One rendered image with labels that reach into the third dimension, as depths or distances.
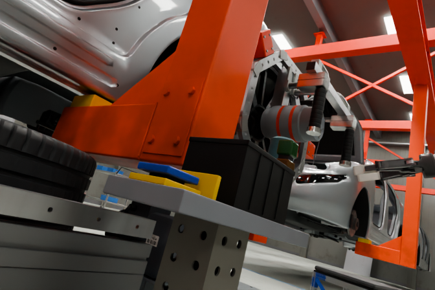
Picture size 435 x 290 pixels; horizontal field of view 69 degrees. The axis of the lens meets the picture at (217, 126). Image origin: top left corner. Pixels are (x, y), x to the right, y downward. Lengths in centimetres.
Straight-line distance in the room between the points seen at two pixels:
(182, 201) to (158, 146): 39
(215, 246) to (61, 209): 29
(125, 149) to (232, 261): 45
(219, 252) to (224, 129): 37
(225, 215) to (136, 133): 46
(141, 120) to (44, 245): 39
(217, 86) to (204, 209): 42
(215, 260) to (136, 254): 28
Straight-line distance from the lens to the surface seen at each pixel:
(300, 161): 145
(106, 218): 71
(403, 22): 418
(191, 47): 88
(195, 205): 43
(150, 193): 45
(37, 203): 64
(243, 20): 93
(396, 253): 476
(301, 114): 118
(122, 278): 78
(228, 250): 57
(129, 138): 89
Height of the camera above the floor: 42
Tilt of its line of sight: 17 degrees up
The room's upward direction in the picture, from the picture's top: 15 degrees clockwise
